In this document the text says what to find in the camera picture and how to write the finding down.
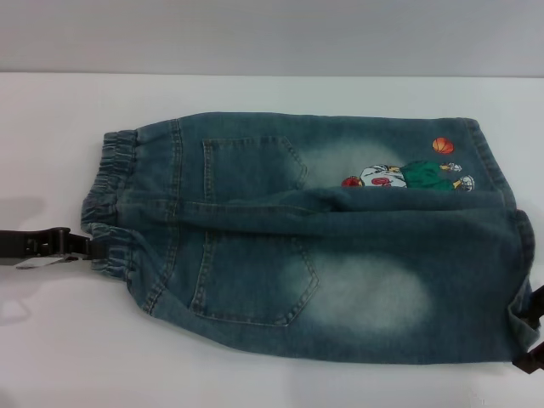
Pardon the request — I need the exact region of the blue denim shorts cartoon print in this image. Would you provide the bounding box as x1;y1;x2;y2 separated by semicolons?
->
80;110;543;354

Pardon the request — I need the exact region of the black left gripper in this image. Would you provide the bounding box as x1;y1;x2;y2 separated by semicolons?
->
0;226;106;271

